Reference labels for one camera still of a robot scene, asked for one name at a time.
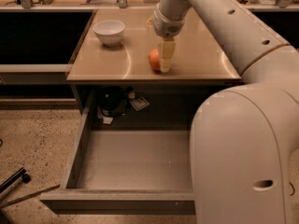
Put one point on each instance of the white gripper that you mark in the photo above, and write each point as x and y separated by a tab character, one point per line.
165	26

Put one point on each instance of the orange fruit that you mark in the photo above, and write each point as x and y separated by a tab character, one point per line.
154	60

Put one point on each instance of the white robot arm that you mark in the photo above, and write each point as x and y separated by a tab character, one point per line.
242	138

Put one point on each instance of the cabinet with steel top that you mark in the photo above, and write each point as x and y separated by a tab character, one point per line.
199	66

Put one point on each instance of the black device behind drawer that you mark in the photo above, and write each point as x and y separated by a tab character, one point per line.
113	102

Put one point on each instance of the open grey top drawer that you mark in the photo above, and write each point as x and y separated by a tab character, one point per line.
137	165

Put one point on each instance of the white ceramic bowl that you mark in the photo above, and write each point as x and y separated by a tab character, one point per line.
109	32

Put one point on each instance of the white label card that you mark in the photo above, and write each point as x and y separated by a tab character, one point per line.
139	103

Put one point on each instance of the black metal leg with wheel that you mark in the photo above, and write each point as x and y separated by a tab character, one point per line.
20	174

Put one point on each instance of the thin grey rod on floor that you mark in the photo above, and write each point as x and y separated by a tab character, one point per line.
27	197

